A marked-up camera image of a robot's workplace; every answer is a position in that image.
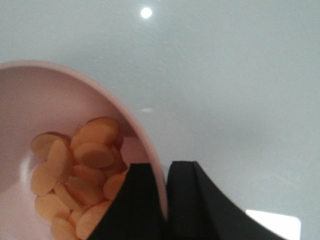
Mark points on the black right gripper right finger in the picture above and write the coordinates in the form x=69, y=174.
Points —
x=198, y=210

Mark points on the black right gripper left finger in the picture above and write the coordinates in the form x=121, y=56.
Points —
x=135, y=214

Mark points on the pink bowl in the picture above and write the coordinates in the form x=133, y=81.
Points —
x=38, y=97

